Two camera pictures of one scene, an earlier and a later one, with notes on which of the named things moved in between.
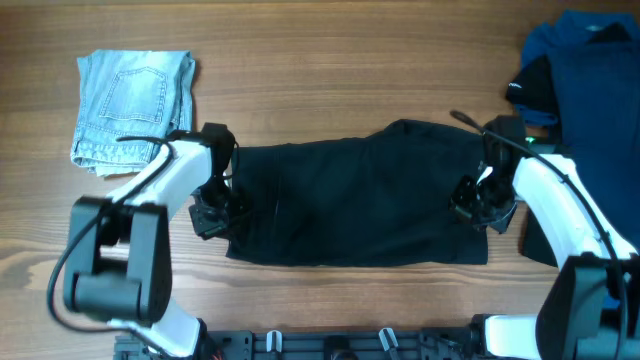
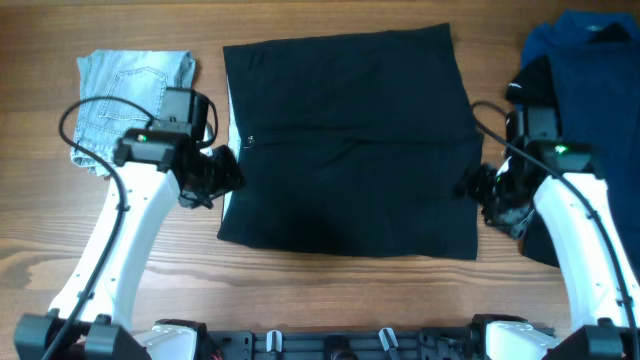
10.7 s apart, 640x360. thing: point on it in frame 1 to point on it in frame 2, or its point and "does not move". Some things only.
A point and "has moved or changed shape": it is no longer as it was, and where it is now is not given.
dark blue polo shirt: (593, 65) does not move
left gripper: (206, 230) to (229, 178)
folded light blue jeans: (130, 94) does not move
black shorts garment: (362, 200) has moved or changed shape
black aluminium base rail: (314, 344) does not move
